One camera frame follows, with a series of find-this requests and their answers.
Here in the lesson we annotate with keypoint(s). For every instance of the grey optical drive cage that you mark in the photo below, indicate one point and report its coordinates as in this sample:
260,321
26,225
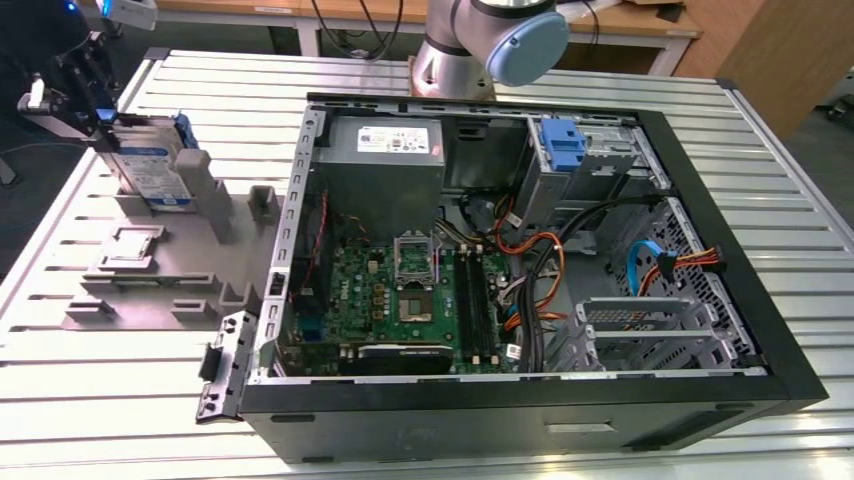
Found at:
555,195

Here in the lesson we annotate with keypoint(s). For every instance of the wooden desk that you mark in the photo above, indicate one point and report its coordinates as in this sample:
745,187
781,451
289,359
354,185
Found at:
657,22

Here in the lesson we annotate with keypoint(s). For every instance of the wooden cabinet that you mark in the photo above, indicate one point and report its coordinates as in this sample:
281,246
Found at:
788,65

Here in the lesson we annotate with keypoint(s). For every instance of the grey expansion slot latch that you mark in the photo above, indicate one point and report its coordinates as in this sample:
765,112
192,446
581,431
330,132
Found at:
230,360

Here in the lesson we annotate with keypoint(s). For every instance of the blue expansion slot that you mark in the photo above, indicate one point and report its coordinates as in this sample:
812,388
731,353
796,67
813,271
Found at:
313,327

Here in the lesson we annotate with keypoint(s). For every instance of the hard disk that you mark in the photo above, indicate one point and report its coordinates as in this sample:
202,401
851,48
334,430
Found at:
148,170

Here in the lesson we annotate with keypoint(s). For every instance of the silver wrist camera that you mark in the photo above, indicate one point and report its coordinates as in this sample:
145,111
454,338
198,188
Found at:
134,12

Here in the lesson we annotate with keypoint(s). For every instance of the blue plastic drive latch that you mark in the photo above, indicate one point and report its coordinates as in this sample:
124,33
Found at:
564,145

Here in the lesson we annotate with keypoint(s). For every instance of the silver CPU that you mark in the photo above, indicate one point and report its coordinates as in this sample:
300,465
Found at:
130,246

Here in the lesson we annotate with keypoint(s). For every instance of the black RAM slot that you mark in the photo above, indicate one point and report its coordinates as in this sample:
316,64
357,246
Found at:
486,310
468,300

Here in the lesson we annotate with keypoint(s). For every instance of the grey parts rack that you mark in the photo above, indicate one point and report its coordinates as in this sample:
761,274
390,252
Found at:
188,250

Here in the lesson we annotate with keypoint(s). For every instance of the black PC case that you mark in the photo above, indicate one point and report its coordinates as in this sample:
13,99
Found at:
468,415

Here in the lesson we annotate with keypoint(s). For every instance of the green motherboard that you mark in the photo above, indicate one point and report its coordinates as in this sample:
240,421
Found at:
361,300

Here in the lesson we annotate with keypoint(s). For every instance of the grey metal disk bay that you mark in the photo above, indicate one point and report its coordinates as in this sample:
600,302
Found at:
668,302

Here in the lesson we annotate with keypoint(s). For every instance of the grey power supply unit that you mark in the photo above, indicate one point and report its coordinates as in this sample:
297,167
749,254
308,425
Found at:
381,190

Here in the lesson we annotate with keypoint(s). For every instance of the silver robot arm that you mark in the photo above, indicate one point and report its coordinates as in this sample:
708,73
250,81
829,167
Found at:
441,65

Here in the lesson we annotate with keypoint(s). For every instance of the CPU socket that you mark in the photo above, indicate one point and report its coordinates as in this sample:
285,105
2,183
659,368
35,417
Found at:
420,307

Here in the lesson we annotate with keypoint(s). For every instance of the black graphics card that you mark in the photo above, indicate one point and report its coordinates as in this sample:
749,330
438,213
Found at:
401,357

